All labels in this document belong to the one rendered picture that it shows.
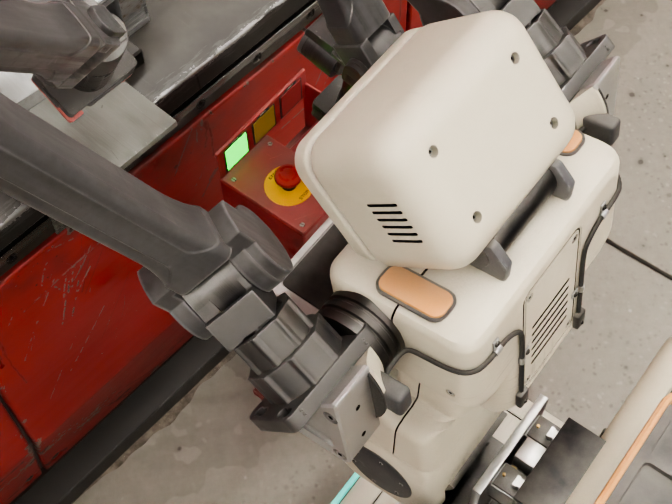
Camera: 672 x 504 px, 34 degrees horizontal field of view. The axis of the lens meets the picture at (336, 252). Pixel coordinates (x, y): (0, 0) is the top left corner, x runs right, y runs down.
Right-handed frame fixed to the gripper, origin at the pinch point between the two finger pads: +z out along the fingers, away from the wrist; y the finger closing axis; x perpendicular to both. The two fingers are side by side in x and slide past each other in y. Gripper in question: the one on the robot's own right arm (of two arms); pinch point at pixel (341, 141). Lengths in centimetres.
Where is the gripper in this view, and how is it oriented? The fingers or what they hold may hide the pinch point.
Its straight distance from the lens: 162.5
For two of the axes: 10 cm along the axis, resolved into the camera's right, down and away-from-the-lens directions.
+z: -1.9, 3.8, 9.1
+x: -6.1, 6.8, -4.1
